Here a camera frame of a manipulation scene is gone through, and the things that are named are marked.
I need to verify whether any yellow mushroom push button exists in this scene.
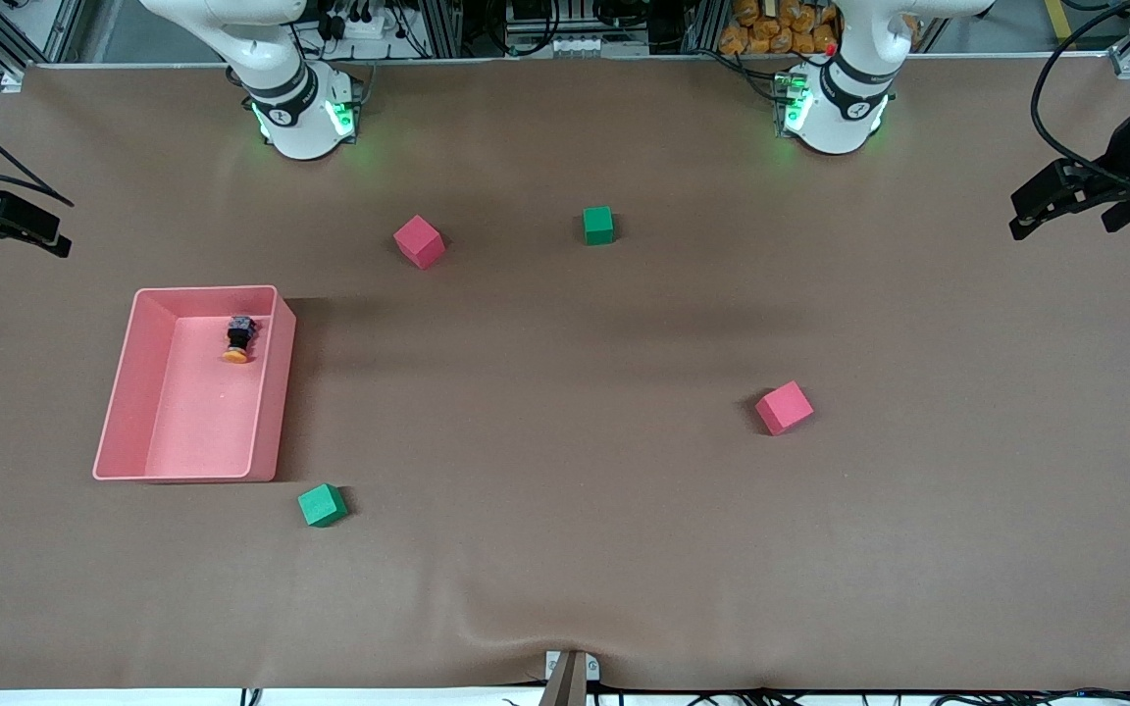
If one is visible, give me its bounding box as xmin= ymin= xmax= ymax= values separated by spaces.
xmin=222 ymin=315 xmax=259 ymax=365

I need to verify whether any pink plastic tray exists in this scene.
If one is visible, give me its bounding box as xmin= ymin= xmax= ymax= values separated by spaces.
xmin=92 ymin=284 xmax=297 ymax=484

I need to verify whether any orange snack bag pile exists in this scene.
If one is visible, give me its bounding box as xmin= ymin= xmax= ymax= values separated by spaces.
xmin=719 ymin=0 xmax=841 ymax=57

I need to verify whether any pink foam cube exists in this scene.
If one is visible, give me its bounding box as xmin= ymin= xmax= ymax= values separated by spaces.
xmin=393 ymin=215 xmax=447 ymax=271
xmin=755 ymin=380 xmax=815 ymax=436

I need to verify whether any white power strip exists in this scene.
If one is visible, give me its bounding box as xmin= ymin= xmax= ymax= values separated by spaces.
xmin=323 ymin=8 xmax=391 ymax=42

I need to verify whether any white terminal block row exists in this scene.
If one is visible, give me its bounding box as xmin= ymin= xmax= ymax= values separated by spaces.
xmin=509 ymin=34 xmax=606 ymax=58

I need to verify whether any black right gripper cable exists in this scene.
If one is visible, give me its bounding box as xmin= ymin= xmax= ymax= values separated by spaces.
xmin=0 ymin=93 xmax=75 ymax=208

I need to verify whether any metal table clamp bracket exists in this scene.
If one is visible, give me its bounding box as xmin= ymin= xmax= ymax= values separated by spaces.
xmin=540 ymin=650 xmax=601 ymax=706

